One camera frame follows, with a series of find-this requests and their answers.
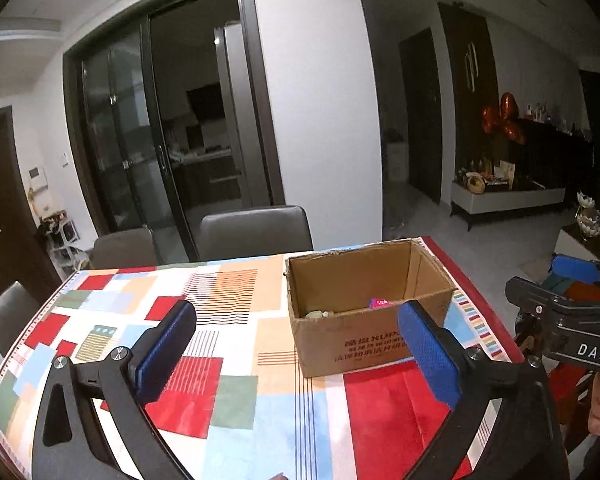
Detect orange foil balloons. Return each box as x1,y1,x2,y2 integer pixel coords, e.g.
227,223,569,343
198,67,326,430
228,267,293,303
480,92,526,143

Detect dark door with gold handles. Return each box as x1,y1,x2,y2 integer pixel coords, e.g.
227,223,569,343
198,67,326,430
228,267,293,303
437,2,501,201

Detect white coffee table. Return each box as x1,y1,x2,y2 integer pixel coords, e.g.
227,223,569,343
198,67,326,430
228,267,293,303
552,222,600,266

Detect red snack packet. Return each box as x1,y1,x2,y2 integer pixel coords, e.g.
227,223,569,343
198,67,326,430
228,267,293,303
550,275,600,306

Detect patchwork printed tablecloth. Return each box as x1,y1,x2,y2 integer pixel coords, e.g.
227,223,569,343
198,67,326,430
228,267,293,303
0,235,513,480

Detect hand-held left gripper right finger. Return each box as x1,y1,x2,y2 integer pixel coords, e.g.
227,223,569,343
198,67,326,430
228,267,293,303
396,300,571,480

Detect glass sliding door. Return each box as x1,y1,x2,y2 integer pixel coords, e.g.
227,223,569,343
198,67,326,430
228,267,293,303
62,10,191,266

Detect white flower ornament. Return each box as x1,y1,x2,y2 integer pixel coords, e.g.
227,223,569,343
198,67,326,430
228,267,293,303
575,192,600,238

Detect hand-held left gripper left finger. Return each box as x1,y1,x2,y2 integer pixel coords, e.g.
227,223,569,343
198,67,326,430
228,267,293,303
31,299,198,480

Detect white storage shelf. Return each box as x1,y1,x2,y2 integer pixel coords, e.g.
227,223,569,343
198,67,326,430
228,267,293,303
37,210,88,281

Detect dark sideboard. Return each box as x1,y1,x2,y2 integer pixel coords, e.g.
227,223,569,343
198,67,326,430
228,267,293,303
510,117,596,191

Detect cardboard box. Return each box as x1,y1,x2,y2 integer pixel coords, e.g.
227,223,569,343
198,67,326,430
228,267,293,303
284,239,458,378

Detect white floor appliance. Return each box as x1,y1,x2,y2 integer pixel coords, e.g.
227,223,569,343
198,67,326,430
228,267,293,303
386,132,408,183

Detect white low bench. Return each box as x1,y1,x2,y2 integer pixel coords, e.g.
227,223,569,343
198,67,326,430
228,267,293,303
450,180,567,231

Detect dark interior door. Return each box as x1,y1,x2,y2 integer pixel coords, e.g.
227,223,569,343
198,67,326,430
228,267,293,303
399,27,443,206

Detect brown wooden door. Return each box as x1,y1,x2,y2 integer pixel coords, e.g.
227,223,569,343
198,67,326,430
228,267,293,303
0,106,61,311

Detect grey dining chair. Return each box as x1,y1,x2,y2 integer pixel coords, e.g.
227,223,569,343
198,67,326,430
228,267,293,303
89,228,160,271
0,281,42,358
198,205,314,263

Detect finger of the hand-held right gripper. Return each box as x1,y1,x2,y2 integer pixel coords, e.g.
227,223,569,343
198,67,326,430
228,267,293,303
551,255,600,287
505,276,577,322

